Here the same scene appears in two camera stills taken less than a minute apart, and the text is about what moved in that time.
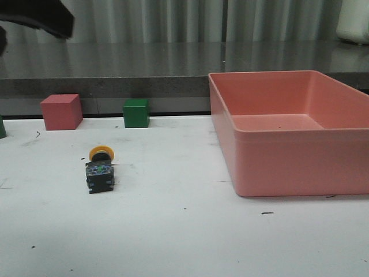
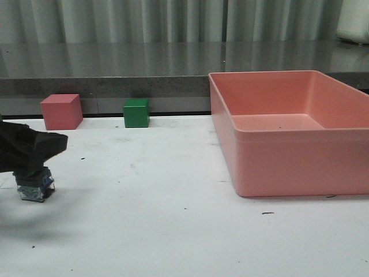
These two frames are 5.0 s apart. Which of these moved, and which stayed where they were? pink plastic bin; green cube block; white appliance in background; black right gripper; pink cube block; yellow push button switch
Moved: black right gripper; yellow push button switch
Stayed: green cube block; pink plastic bin; pink cube block; white appliance in background
